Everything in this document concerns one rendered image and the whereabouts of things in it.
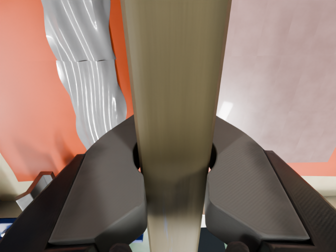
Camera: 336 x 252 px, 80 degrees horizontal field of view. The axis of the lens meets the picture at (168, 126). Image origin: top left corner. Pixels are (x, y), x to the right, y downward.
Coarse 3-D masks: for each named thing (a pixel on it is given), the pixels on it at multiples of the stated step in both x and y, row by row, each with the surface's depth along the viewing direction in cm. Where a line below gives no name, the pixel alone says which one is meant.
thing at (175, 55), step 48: (144, 0) 5; (192, 0) 5; (144, 48) 6; (192, 48) 6; (144, 96) 6; (192, 96) 6; (144, 144) 8; (192, 144) 7; (192, 192) 9; (192, 240) 11
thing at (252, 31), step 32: (0, 0) 21; (32, 0) 21; (256, 0) 21; (288, 0) 21; (320, 0) 21; (0, 32) 22; (32, 32) 22; (256, 32) 22; (288, 32) 22; (320, 32) 22
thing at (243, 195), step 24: (216, 120) 11; (216, 144) 9; (240, 144) 9; (216, 168) 8; (240, 168) 8; (264, 168) 8; (216, 192) 7; (240, 192) 7; (264, 192) 7; (216, 216) 7; (240, 216) 6; (264, 216) 6; (288, 216) 6; (240, 240) 6; (264, 240) 6; (288, 240) 6
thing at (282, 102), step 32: (0, 64) 24; (32, 64) 24; (224, 64) 24; (256, 64) 24; (288, 64) 24; (320, 64) 24; (0, 96) 26; (32, 96) 26; (64, 96) 26; (128, 96) 26; (224, 96) 26; (256, 96) 26; (288, 96) 26; (320, 96) 26; (0, 128) 29; (32, 128) 29; (64, 128) 29; (256, 128) 29; (288, 128) 29; (320, 128) 29; (32, 160) 32; (64, 160) 32; (288, 160) 32; (320, 160) 32
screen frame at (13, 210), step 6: (330, 198) 37; (0, 204) 37; (6, 204) 37; (12, 204) 37; (0, 210) 36; (6, 210) 36; (12, 210) 36; (18, 210) 36; (0, 216) 35; (6, 216) 35; (12, 216) 35; (204, 216) 35; (204, 222) 36
